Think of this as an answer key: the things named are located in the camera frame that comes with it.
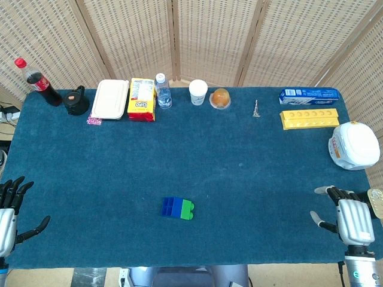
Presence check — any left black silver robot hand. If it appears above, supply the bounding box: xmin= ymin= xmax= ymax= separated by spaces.
xmin=0 ymin=176 xmax=51 ymax=258

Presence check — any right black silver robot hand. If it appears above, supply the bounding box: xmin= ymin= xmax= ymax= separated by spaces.
xmin=309 ymin=185 xmax=376 ymax=255

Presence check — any blue and green block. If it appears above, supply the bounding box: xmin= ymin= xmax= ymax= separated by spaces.
xmin=160 ymin=197 xmax=187 ymax=218

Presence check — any green building block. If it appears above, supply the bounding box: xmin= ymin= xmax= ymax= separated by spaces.
xmin=180 ymin=199 xmax=196 ymax=221

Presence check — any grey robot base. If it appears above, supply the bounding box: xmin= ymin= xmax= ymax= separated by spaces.
xmin=118 ymin=264 xmax=251 ymax=287

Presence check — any black tin can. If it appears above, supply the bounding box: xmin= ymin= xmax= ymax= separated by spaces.
xmin=366 ymin=188 xmax=383 ymax=219

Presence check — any white wet wipes tub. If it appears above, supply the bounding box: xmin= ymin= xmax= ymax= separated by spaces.
xmin=328 ymin=121 xmax=381 ymax=171

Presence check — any white power strip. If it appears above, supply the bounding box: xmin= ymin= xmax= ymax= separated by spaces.
xmin=0 ymin=105 xmax=21 ymax=123

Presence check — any yellow plastic tray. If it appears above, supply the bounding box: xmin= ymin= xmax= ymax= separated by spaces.
xmin=279 ymin=108 xmax=341 ymax=131

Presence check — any blue table cloth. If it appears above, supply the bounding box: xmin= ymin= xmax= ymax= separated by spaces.
xmin=0 ymin=86 xmax=381 ymax=269

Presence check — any pink patterned packet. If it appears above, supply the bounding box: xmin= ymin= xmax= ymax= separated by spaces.
xmin=86 ymin=112 xmax=104 ymax=126

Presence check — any blue white toothpaste box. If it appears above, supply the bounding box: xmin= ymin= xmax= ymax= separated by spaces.
xmin=278 ymin=87 xmax=341 ymax=105

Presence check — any black round container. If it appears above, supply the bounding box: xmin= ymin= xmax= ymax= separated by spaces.
xmin=63 ymin=85 xmax=90 ymax=116

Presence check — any cola bottle red cap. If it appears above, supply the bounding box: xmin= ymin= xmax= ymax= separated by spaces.
xmin=14 ymin=57 xmax=63 ymax=107

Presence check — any beige takeaway lunch box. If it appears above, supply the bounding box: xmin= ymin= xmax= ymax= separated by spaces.
xmin=90 ymin=79 xmax=130 ymax=120

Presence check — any yellow red snack bag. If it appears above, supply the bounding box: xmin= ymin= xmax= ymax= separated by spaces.
xmin=127 ymin=78 xmax=157 ymax=122

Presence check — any orange jelly cup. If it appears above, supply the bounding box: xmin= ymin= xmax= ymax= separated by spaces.
xmin=209 ymin=87 xmax=233 ymax=110

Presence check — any clear water bottle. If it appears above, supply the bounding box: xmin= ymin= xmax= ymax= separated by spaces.
xmin=154 ymin=72 xmax=173 ymax=110

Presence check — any white paper cup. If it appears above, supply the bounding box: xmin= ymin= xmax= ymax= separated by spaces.
xmin=189 ymin=79 xmax=208 ymax=106

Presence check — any bamboo folding screen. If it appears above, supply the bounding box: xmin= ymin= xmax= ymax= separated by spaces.
xmin=0 ymin=0 xmax=383 ymax=190

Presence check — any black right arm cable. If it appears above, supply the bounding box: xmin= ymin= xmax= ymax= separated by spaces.
xmin=337 ymin=261 xmax=348 ymax=287

